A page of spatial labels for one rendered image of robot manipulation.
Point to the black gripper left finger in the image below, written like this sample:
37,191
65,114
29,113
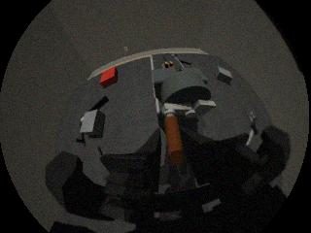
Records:
145,161

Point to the red block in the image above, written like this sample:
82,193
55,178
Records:
109,76

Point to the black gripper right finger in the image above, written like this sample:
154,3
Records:
205,154

